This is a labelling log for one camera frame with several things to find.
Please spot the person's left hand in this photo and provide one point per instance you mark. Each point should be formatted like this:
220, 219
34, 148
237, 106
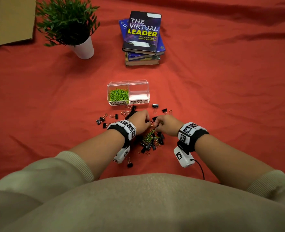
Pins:
140, 121

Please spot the person's right hand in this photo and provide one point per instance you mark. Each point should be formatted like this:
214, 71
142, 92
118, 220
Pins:
170, 125

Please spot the pile of black binder clips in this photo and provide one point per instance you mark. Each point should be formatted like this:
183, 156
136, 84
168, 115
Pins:
155, 105

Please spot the small black binder clip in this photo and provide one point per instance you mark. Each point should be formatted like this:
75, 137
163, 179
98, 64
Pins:
98, 122
116, 116
102, 119

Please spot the clear two-compartment plastic box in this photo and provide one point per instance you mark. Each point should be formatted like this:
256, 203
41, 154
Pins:
138, 90

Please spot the person's left forearm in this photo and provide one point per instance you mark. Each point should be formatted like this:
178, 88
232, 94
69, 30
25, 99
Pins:
99, 152

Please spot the person's right forearm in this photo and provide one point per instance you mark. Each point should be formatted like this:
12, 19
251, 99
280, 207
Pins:
231, 164

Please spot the brown cardboard box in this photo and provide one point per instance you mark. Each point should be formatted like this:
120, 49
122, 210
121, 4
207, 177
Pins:
12, 21

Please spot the black wristband with marker tiles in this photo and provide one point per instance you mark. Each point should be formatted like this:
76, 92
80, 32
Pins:
124, 130
192, 134

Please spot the brown book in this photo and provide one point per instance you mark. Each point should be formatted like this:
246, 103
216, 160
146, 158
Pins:
142, 63

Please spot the red cloth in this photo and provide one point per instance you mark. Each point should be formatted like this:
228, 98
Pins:
229, 94

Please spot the beige sweater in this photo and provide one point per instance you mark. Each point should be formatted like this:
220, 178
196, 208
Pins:
145, 205

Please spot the dark purple book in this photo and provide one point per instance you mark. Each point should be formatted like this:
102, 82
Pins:
142, 31

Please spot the blue book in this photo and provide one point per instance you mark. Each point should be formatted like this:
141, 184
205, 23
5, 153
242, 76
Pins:
122, 26

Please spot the green plant in white pot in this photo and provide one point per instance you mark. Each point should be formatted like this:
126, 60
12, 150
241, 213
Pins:
67, 21

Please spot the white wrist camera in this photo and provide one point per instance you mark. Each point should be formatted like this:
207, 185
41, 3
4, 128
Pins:
120, 155
183, 158

